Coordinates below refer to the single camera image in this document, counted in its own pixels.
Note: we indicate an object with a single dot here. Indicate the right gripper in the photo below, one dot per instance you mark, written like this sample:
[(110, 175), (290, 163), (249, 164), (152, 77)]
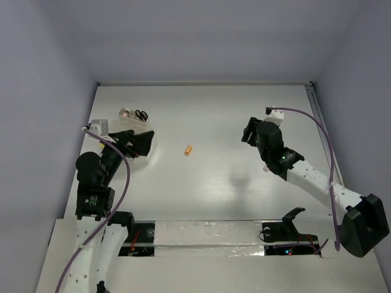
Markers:
[(252, 126)]

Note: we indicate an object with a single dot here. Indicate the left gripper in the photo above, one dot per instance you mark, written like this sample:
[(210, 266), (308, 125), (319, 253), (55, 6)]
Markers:
[(140, 143)]

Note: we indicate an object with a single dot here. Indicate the black handled scissors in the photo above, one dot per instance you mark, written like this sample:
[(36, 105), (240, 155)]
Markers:
[(141, 115)]

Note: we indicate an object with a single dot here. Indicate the pink white stapler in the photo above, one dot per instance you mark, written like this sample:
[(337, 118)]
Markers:
[(126, 113)]

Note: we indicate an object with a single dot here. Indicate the orange marker cap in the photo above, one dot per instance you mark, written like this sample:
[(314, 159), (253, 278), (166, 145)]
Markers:
[(188, 150)]

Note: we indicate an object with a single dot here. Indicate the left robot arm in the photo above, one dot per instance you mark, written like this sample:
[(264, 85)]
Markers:
[(101, 229)]

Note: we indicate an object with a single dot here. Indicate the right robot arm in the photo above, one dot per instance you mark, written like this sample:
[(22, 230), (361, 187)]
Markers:
[(357, 223)]

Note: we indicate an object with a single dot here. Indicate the cream divided pen holder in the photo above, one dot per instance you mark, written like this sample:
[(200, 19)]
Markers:
[(133, 120)]

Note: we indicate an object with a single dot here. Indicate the white perforated storage basket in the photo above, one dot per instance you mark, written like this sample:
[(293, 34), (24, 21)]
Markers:
[(144, 146)]

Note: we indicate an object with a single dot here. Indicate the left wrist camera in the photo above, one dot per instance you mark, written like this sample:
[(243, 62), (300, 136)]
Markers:
[(97, 129)]

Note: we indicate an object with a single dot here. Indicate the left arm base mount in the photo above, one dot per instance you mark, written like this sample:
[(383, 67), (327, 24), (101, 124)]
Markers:
[(141, 242)]

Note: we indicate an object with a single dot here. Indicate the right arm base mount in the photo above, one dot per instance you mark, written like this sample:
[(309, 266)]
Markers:
[(281, 238)]

